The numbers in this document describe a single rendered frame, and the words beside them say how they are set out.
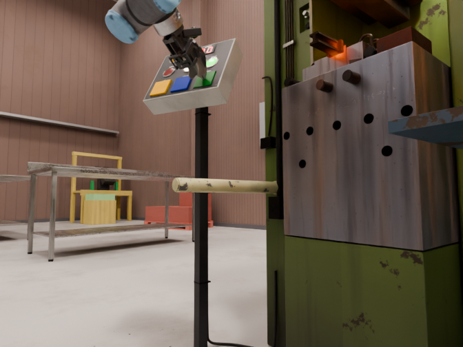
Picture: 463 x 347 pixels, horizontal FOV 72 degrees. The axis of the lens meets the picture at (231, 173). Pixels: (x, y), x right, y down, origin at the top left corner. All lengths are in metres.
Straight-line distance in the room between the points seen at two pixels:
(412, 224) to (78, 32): 10.36
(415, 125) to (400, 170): 0.25
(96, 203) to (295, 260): 7.09
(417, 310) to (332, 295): 0.20
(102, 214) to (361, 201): 7.36
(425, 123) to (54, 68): 9.77
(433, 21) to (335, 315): 1.08
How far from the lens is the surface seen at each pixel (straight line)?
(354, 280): 0.85
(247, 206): 6.21
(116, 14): 0.92
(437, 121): 0.53
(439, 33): 1.43
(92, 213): 7.81
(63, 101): 9.85
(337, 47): 0.99
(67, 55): 10.30
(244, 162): 6.30
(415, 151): 0.77
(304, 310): 0.97
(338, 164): 0.85
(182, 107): 1.25
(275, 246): 1.28
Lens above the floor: 0.58
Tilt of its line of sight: 5 degrees up
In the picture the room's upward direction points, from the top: straight up
